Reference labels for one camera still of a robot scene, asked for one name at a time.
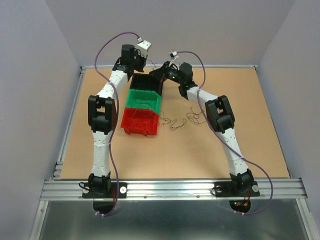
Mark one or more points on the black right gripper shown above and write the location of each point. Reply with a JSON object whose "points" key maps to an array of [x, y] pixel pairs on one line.
{"points": [[161, 73]]}

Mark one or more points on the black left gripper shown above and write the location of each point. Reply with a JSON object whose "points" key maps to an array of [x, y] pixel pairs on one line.
{"points": [[137, 53]]}

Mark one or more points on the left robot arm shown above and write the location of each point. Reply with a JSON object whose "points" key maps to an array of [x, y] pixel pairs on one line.
{"points": [[103, 117]]}

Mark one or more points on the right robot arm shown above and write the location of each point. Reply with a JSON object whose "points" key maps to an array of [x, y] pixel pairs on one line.
{"points": [[221, 120]]}

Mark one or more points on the black plastic bin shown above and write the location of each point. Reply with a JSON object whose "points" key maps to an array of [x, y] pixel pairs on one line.
{"points": [[146, 82]]}

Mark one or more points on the green plastic bin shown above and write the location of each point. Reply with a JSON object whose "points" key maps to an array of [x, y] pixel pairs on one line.
{"points": [[144, 99]]}

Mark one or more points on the red plastic bin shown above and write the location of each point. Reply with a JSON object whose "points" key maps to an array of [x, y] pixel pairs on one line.
{"points": [[140, 121]]}

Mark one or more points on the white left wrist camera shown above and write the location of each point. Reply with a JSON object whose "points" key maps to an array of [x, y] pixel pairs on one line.
{"points": [[143, 46]]}

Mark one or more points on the aluminium mounting rail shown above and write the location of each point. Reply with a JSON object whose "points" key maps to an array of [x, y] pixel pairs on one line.
{"points": [[165, 190]]}

